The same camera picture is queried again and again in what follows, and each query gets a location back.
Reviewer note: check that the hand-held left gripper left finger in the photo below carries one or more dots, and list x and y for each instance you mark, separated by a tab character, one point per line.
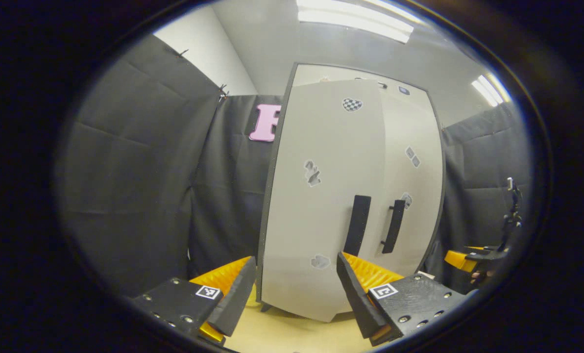
235	299

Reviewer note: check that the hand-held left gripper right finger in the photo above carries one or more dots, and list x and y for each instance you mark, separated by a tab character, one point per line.
358	299

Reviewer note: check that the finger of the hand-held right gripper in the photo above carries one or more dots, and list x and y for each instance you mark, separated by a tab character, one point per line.
461	259

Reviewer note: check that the white cabinet door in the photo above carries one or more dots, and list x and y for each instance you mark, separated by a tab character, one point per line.
311	220
414	196

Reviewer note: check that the white shoe cabinet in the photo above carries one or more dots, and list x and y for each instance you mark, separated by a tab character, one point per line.
331	72

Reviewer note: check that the black backdrop cloth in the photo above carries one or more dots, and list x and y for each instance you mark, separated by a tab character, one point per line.
135	171
478	171

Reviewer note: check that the ceiling light panel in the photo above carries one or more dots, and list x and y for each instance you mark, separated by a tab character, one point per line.
355	19
490	90

